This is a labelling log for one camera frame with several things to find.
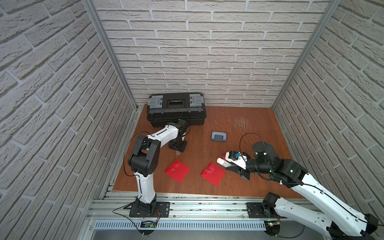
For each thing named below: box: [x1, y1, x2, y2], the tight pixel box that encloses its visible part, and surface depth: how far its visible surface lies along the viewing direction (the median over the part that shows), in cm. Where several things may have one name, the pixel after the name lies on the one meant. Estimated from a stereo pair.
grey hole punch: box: [211, 131, 227, 143], surface depth 102 cm
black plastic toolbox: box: [146, 92, 207, 128], surface depth 99 cm
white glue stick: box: [216, 157, 233, 168], surface depth 64 cm
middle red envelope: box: [201, 162, 226, 187], surface depth 87 cm
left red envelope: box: [165, 159, 191, 184], surface depth 90 cm
